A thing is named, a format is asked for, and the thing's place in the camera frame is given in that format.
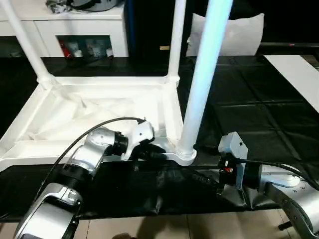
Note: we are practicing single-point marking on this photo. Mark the white plastic table top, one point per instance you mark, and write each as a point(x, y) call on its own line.
point(75, 104)

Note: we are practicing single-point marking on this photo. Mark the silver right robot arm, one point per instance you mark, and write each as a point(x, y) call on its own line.
point(289, 189)

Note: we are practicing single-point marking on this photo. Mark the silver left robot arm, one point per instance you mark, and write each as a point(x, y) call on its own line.
point(84, 159)

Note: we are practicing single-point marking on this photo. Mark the black stand leg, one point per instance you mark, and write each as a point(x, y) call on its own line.
point(285, 225)

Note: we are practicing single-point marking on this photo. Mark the dark left robot foot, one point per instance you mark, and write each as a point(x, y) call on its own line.
point(124, 236)

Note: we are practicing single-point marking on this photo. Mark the flat white board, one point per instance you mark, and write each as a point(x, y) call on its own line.
point(299, 79)

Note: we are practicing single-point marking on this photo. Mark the black cabinet with gold label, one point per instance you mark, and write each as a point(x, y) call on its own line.
point(149, 25)

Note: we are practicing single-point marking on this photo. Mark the white cabinet with glass doors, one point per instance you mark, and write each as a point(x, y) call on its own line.
point(75, 27)

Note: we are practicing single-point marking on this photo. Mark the dark clutter pile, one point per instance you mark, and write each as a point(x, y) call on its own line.
point(59, 6)

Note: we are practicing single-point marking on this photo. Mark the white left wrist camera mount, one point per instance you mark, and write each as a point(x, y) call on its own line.
point(142, 133)

